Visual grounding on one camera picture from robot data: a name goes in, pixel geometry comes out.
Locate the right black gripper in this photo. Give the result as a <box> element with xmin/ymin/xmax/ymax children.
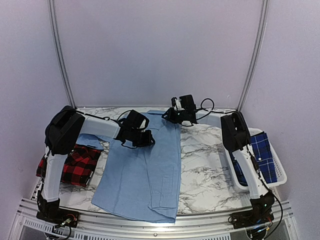
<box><xmin>163</xmin><ymin>107</ymin><xmax>188</xmax><ymax>124</ymax></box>

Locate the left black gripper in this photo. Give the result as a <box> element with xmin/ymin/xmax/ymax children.
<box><xmin>129</xmin><ymin>128</ymin><xmax>155</xmax><ymax>147</ymax></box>

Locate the light blue long sleeve shirt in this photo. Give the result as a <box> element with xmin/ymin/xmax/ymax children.
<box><xmin>77</xmin><ymin>110</ymin><xmax>181</xmax><ymax>223</ymax></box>

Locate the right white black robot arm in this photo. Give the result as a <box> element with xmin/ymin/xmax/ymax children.
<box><xmin>162</xmin><ymin>94</ymin><xmax>275</xmax><ymax>226</ymax></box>

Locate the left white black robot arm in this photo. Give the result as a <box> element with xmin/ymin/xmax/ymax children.
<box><xmin>37</xmin><ymin>105</ymin><xmax>156</xmax><ymax>223</ymax></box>

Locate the red black plaid folded shirt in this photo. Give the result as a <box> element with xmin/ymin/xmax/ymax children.
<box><xmin>35</xmin><ymin>143</ymin><xmax>101</xmax><ymax>188</ymax></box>

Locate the blue plaid shirt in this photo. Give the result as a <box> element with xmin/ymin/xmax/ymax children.
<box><xmin>229</xmin><ymin>131</ymin><xmax>278</xmax><ymax>187</ymax></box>

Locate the white plastic basket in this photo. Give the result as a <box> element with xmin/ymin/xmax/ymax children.
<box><xmin>225</xmin><ymin>128</ymin><xmax>287</xmax><ymax>193</ymax></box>

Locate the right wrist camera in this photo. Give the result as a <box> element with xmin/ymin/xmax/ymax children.
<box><xmin>171</xmin><ymin>97</ymin><xmax>182</xmax><ymax>111</ymax></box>

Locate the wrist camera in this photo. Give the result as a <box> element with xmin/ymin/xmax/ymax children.
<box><xmin>139</xmin><ymin>118</ymin><xmax>150</xmax><ymax>131</ymax></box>
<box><xmin>171</xmin><ymin>97</ymin><xmax>182</xmax><ymax>111</ymax></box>

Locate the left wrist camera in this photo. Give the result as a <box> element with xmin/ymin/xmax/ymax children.
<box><xmin>139</xmin><ymin>118</ymin><xmax>150</xmax><ymax>131</ymax></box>

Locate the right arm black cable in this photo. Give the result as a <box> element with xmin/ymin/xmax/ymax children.
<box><xmin>197</xmin><ymin>97</ymin><xmax>284</xmax><ymax>226</ymax></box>

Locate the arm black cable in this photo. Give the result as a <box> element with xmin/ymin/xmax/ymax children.
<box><xmin>84</xmin><ymin>109</ymin><xmax>141</xmax><ymax>151</ymax></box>
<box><xmin>197</xmin><ymin>97</ymin><xmax>284</xmax><ymax>226</ymax></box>

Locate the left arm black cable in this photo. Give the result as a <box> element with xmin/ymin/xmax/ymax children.
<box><xmin>84</xmin><ymin>109</ymin><xmax>141</xmax><ymax>151</ymax></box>

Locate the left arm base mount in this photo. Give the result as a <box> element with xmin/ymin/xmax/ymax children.
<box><xmin>36</xmin><ymin>209</ymin><xmax>80</xmax><ymax>228</ymax></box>

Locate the right aluminium corner post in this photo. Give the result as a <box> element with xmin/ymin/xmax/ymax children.
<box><xmin>236</xmin><ymin>0</ymin><xmax>270</xmax><ymax>111</ymax></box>

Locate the aluminium front frame rail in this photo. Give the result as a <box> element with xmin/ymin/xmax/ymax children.
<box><xmin>8</xmin><ymin>198</ymin><xmax>302</xmax><ymax>240</ymax></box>

